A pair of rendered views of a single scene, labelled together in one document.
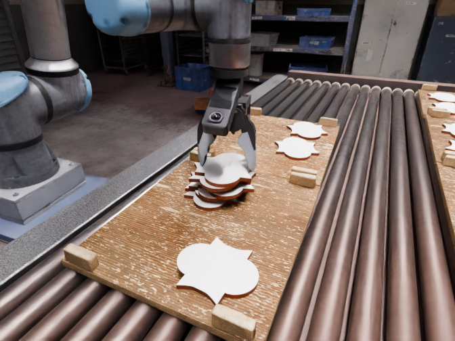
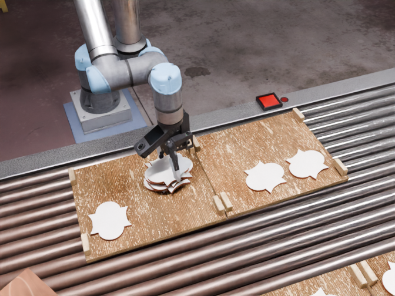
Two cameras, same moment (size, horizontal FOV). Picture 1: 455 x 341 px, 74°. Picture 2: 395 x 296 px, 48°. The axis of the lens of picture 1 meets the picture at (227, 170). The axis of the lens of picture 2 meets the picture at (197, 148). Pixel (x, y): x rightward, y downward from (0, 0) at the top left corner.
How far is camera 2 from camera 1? 100 cm
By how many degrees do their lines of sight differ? 40
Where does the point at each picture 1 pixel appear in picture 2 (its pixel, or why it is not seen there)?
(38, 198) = (95, 123)
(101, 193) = (121, 138)
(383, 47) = not seen: outside the picture
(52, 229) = (83, 149)
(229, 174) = (161, 175)
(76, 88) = not seen: hidden behind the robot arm
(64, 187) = (114, 120)
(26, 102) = not seen: hidden behind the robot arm
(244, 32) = (166, 108)
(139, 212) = (118, 165)
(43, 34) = (120, 29)
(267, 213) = (170, 211)
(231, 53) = (158, 115)
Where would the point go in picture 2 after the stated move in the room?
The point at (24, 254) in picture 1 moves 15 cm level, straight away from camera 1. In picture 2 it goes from (64, 157) to (74, 127)
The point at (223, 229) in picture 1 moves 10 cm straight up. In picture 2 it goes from (138, 204) to (133, 182)
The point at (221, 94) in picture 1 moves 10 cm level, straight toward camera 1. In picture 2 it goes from (154, 133) to (126, 151)
